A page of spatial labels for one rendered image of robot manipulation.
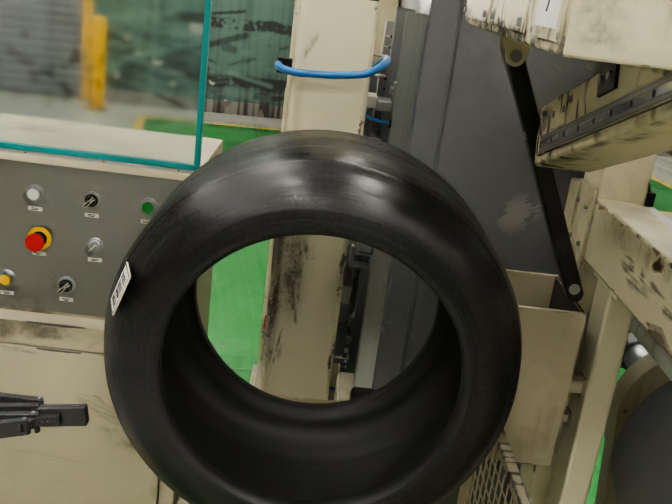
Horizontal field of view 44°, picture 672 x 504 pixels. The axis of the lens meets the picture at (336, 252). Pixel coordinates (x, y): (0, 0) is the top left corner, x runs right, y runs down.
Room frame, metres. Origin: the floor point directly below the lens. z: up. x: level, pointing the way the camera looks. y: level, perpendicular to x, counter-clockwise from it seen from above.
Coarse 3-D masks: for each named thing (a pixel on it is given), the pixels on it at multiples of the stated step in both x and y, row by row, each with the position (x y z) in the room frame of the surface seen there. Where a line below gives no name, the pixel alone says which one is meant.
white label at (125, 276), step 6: (126, 264) 1.01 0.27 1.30; (126, 270) 0.99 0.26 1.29; (120, 276) 1.01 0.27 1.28; (126, 276) 0.98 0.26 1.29; (120, 282) 1.00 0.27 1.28; (126, 282) 0.97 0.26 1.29; (120, 288) 0.99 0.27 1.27; (114, 294) 1.00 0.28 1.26; (120, 294) 0.98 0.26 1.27; (114, 300) 0.99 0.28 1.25; (120, 300) 0.98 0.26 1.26; (114, 306) 0.98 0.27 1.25; (114, 312) 0.97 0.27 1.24
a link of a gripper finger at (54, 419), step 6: (42, 414) 1.08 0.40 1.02; (48, 414) 1.08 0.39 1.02; (54, 414) 1.08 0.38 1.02; (60, 414) 1.08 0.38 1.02; (30, 420) 1.06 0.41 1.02; (36, 420) 1.07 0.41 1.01; (42, 420) 1.07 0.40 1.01; (48, 420) 1.07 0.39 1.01; (54, 420) 1.07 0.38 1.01; (60, 420) 1.08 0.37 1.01; (24, 426) 1.05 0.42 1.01; (30, 426) 1.06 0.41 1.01; (36, 426) 1.07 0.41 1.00
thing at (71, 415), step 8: (40, 408) 1.09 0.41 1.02; (48, 408) 1.09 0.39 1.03; (56, 408) 1.09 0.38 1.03; (64, 408) 1.09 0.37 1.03; (72, 408) 1.09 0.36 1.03; (80, 408) 1.09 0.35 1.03; (64, 416) 1.08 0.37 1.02; (72, 416) 1.09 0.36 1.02; (80, 416) 1.09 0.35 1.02; (64, 424) 1.09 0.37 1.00; (72, 424) 1.09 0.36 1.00; (80, 424) 1.09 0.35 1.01
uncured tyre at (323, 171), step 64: (192, 192) 1.02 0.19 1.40; (256, 192) 0.99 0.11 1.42; (320, 192) 0.99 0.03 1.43; (384, 192) 1.01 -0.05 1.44; (448, 192) 1.11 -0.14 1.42; (128, 256) 1.03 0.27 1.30; (192, 256) 0.98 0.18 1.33; (448, 256) 0.99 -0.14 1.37; (128, 320) 0.98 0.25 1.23; (192, 320) 1.25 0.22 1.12; (448, 320) 1.27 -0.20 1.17; (512, 320) 1.02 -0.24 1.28; (128, 384) 0.98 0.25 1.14; (192, 384) 1.24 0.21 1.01; (448, 384) 1.25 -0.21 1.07; (512, 384) 1.02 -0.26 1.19; (192, 448) 1.00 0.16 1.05; (256, 448) 1.22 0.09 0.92; (320, 448) 1.24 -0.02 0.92; (384, 448) 1.22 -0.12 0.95; (448, 448) 0.99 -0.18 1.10
